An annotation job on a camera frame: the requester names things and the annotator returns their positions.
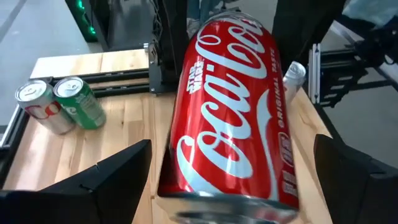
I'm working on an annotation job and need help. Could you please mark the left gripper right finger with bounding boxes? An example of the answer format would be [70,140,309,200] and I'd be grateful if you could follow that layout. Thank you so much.
[313,133,398,224]

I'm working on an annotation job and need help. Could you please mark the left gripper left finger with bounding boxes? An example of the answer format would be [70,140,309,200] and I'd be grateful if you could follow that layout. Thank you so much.
[0,139,153,224]

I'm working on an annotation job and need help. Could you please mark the green Sprite can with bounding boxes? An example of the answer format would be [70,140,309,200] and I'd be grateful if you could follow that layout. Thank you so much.
[53,76,107,131]

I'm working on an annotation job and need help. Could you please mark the red Coca-Cola original can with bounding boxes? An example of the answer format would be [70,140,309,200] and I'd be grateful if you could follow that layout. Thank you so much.
[155,12,301,224]

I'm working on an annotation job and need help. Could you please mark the silver Diet Coke can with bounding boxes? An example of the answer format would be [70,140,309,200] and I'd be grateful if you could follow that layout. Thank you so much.
[14,79,77,135]
[282,60,307,106]

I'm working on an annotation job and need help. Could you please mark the dark grey metal stand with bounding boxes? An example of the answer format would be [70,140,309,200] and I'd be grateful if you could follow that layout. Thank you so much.
[307,18,398,110]

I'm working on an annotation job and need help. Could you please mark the black computer with green lights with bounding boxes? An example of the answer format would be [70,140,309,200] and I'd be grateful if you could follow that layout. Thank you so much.
[63,0,109,52]

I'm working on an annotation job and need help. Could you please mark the black aluminium table frame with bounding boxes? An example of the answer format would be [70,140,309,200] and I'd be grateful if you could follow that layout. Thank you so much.
[0,68,175,187]

